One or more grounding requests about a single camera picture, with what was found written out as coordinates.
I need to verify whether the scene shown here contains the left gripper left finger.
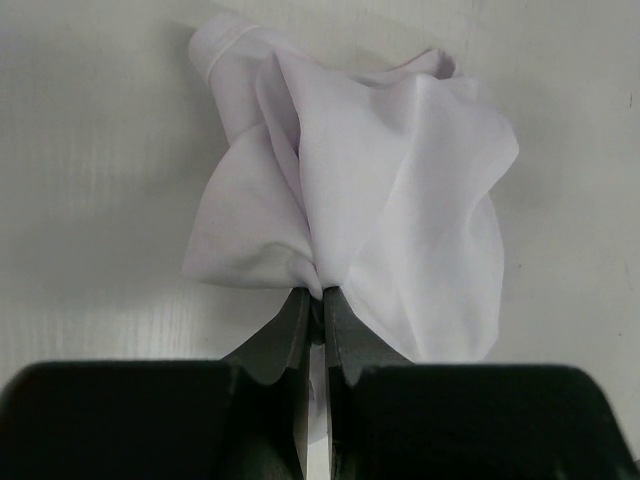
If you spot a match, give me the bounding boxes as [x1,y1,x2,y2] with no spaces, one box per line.
[1,289,311,479]

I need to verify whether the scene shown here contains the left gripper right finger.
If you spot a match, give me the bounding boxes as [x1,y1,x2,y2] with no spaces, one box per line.
[323,288,639,479]

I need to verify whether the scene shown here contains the white t shirt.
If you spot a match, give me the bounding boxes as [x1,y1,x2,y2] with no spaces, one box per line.
[182,15,519,362]

